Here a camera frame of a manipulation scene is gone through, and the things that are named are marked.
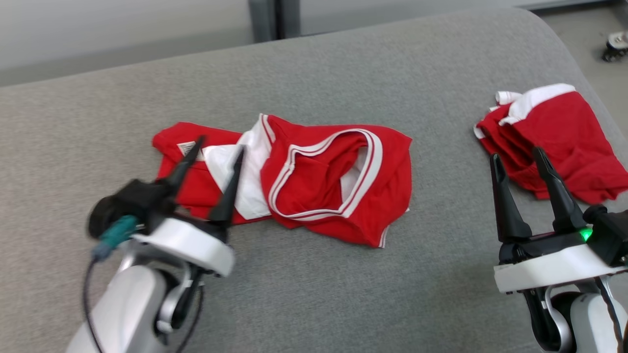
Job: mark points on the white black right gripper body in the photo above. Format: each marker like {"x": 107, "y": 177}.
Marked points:
{"x": 549, "y": 267}

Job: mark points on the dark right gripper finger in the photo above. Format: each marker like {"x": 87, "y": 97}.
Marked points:
{"x": 508, "y": 211}
{"x": 559, "y": 196}

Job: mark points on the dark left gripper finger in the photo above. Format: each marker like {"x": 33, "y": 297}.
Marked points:
{"x": 229, "y": 196}
{"x": 184, "y": 166}

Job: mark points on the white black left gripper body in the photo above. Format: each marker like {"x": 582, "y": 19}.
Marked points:
{"x": 189, "y": 245}

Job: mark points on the red shorts white stripe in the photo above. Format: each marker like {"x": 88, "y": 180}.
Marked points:
{"x": 564, "y": 142}

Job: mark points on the red white basketball jersey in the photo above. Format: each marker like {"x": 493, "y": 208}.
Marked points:
{"x": 314, "y": 186}

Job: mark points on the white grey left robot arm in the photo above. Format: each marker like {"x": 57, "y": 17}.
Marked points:
{"x": 127, "y": 314}

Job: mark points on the small black white caster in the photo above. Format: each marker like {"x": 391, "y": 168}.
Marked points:
{"x": 615, "y": 46}

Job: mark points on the dark grey baseboard strip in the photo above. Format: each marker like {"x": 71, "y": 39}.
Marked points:
{"x": 564, "y": 5}

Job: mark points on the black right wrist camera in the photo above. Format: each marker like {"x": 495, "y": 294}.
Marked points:
{"x": 611, "y": 235}

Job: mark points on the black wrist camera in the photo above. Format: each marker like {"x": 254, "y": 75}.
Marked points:
{"x": 611, "y": 235}
{"x": 130, "y": 206}

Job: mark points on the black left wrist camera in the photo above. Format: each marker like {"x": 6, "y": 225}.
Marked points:
{"x": 130, "y": 206}

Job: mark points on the grey partition post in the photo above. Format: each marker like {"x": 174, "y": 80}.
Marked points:
{"x": 274, "y": 19}

